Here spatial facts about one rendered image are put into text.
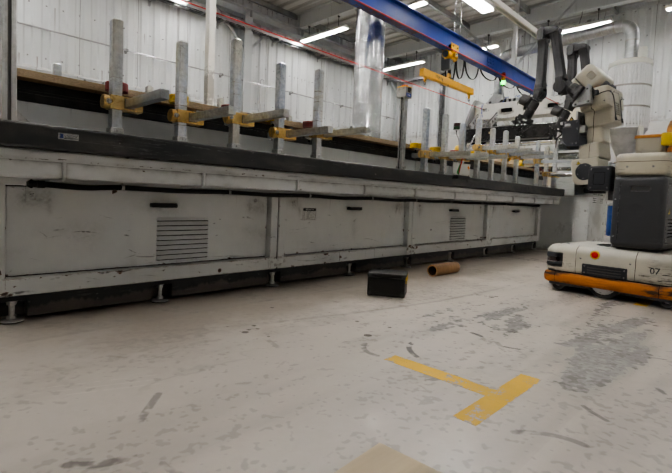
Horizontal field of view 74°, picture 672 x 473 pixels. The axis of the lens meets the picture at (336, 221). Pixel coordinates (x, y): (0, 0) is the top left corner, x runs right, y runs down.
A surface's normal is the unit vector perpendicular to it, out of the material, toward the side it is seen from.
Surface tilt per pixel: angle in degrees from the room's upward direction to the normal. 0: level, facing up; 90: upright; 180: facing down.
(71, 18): 90
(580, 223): 90
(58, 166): 90
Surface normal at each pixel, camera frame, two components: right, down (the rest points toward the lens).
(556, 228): -0.70, 0.01
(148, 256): 0.72, 0.07
